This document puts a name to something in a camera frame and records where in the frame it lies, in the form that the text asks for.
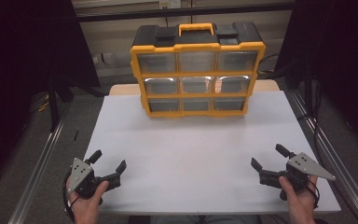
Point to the person's right hand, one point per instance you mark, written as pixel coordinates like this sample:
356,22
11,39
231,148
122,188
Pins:
300,205

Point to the yellow and black drawer organizer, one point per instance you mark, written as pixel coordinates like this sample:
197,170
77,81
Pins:
195,74

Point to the person's left hand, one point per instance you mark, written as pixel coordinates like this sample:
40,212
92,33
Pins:
87,208

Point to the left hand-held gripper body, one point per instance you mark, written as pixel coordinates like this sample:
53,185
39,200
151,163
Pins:
80,174

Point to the black metal stand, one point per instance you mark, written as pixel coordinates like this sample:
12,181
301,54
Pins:
54,102

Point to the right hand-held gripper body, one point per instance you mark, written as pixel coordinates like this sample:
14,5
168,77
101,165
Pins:
301,169

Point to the black curtain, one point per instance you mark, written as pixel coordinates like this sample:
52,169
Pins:
21,62
338,56

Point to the white wall outlet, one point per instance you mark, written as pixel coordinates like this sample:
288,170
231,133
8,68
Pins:
169,3

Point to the black horizontal bar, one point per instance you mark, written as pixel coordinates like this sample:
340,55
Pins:
180,12

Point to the set of clear plastic drawers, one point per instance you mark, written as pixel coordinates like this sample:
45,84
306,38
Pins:
161,62

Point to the aluminium floor rail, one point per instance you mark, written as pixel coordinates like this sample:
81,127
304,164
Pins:
332,149
40,161

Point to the small black floor piece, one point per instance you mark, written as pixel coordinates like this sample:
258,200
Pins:
75,135

